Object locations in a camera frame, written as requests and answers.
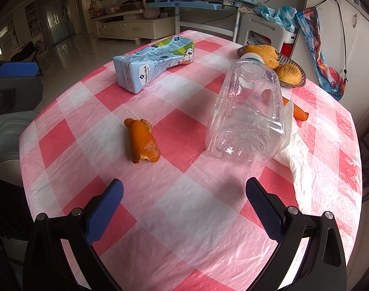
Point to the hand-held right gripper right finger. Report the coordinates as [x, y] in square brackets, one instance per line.
[264, 209]

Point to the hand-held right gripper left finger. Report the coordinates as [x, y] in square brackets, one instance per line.
[107, 209]

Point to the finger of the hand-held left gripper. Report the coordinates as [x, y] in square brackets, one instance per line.
[17, 69]
[24, 97]

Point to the glass panel door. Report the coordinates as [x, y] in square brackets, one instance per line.
[54, 21]

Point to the flat white tissue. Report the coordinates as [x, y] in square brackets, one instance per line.
[296, 157]

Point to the red white checked tablecloth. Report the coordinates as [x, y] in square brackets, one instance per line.
[178, 194]

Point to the long curled orange peel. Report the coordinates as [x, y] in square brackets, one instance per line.
[140, 141]

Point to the clear plastic bottle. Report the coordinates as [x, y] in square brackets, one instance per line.
[245, 121]

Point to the person's dark clothing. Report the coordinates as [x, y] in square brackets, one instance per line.
[5, 206]

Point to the orange carrot piece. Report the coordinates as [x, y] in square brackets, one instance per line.
[299, 113]

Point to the plastic bags of fruit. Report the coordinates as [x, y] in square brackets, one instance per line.
[105, 7]

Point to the white television cabinet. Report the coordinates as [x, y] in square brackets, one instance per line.
[133, 25]

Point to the light blue milk carton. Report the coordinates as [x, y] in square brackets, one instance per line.
[148, 63]

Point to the round orange fruit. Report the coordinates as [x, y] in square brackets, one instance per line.
[289, 74]

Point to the dark woven fruit basket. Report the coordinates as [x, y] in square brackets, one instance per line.
[303, 77]

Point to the beige kettlebell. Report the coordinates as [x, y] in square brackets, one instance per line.
[152, 10]

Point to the yellow mango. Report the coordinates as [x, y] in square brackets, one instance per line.
[263, 54]

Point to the colourful printed cloth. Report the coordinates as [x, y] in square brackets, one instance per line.
[320, 57]

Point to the red white appliance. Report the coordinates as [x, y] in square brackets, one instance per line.
[287, 44]

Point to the white plastic chair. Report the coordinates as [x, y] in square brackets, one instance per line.
[263, 30]

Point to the blue white desk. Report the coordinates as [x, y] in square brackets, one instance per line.
[202, 4]

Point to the blue white patterned cloth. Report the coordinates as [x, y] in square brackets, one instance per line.
[278, 13]

